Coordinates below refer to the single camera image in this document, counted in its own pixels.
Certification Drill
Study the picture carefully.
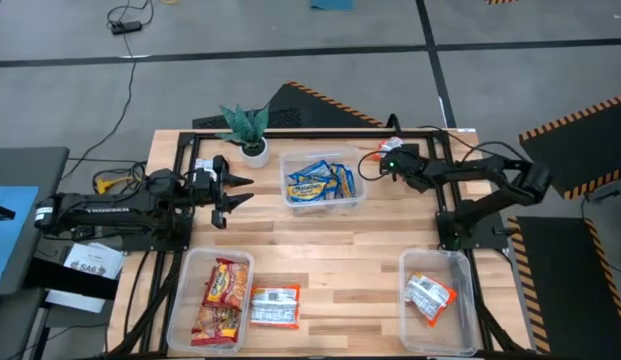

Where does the black power adapter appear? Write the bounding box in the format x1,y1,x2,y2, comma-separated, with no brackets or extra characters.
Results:
111,20,143,35

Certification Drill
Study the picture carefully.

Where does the white paper sheet SA6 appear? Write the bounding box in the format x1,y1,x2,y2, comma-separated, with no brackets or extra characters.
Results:
63,241,127,281

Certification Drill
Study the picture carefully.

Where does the black hazard-striped floor mat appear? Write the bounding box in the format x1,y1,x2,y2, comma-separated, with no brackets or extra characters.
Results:
518,91,621,201

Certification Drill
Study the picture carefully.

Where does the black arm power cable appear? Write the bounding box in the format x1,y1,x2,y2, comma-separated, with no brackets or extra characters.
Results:
419,124,529,164

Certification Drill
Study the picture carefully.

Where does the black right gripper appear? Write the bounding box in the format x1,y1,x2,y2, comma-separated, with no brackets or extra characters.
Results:
380,143,429,194

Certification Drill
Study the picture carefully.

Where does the yellow plug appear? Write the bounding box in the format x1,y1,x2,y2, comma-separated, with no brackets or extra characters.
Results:
93,175,136,195

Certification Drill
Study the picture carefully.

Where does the looped black adapter cable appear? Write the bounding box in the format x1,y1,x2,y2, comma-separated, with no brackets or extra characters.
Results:
106,0,155,26

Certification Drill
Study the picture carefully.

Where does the green plant in white pot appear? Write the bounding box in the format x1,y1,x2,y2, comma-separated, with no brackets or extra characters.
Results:
215,103,272,169

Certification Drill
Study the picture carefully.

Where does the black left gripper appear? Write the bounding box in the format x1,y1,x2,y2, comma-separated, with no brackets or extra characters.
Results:
192,154,255,230

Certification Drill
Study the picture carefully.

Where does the grey side table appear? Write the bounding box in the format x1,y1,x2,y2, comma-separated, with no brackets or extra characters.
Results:
0,146,70,297

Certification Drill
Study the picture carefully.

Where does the clear plastic container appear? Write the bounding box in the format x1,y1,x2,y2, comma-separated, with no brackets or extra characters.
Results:
398,248,480,357
166,247,255,356
279,146,367,217

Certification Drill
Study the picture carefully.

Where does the red Maruchan noodle packet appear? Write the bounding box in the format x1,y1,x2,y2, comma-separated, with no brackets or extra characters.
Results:
202,257,250,311
190,304,242,348

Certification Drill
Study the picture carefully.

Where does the blue pad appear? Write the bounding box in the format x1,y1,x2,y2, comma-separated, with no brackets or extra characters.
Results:
0,185,40,287

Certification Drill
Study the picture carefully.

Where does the triangular black hazard-striped mat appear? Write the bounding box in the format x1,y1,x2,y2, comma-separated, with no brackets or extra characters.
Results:
191,79,387,130

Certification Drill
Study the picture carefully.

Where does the blue floor object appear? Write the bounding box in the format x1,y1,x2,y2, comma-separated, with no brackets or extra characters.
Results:
310,0,355,12

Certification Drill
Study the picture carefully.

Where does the plain white paper sheet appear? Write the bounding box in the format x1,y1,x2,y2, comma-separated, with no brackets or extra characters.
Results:
44,288,107,315

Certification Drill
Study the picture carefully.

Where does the long black hazard-striped mat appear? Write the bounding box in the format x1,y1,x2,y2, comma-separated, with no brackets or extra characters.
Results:
508,216,621,360

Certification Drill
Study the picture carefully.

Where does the black shelf board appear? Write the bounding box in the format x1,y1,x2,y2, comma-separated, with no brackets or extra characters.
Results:
24,257,120,302

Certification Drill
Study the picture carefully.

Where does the long black floor cable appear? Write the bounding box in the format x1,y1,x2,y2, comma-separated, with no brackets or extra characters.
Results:
62,33,139,174

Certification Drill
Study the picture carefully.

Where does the grey metal bracket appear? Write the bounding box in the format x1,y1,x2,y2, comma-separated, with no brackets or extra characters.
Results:
583,177,621,205

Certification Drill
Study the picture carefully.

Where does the blue Maruchan noodle packet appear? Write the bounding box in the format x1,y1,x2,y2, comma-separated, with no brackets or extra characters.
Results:
286,178,339,204
333,163,357,199
288,159,336,182

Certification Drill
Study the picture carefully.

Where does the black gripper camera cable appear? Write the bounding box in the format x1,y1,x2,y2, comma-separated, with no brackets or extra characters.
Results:
358,149,391,182

